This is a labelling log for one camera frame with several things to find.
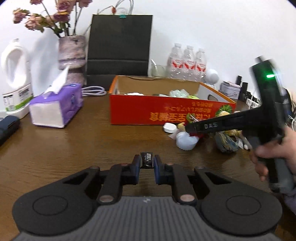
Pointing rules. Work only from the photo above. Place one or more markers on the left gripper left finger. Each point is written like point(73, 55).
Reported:
point(114, 179)

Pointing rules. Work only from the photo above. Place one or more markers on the dried roses bouquet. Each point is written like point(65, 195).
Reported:
point(64, 21)

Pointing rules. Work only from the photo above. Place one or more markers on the orange cardboard box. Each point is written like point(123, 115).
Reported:
point(156, 107)

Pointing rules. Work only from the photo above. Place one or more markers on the small tin box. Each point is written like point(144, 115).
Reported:
point(230, 90)

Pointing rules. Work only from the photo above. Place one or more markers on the purple textured vase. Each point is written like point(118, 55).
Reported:
point(72, 54)

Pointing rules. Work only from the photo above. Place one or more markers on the dark blue case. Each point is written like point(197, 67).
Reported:
point(9, 125)

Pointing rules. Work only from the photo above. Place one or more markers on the black bottles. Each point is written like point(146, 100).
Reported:
point(243, 88)

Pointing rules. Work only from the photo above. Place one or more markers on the small clear packet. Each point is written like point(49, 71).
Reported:
point(242, 143)

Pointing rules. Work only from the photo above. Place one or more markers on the white robot figurine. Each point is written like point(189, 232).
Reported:
point(211, 77)

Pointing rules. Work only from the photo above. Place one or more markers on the glass cup with spoon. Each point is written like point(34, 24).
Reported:
point(158, 71)

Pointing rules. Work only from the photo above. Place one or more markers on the black paper bag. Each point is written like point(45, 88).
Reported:
point(118, 45)

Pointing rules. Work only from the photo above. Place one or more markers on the middle water bottle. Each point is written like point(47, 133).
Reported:
point(189, 63)

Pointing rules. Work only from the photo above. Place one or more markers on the green white plastic bag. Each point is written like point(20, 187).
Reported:
point(179, 93)

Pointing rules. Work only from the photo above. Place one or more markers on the right water bottle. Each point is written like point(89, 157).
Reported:
point(201, 64)

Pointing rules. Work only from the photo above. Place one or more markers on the water bottle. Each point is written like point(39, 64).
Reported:
point(201, 64)
point(175, 62)
point(189, 63)

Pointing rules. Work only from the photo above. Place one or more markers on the white round lid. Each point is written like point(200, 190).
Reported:
point(169, 128)

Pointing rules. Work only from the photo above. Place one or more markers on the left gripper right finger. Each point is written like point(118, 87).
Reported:
point(177, 178)

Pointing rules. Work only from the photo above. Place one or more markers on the crumpled white tissue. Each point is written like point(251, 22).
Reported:
point(135, 94)

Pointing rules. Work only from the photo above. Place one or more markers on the white power strip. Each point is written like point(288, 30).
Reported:
point(252, 104)

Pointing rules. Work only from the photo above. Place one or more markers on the person's right hand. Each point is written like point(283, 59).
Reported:
point(273, 149)

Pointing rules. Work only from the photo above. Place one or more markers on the left water bottle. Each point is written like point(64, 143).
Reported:
point(175, 62)

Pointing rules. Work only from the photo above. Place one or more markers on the purple tissue pack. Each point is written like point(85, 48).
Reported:
point(56, 106)

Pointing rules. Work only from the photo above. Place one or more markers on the white detergent jug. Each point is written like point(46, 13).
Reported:
point(16, 87)

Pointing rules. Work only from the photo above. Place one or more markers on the small black sachet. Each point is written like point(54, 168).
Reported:
point(147, 160)

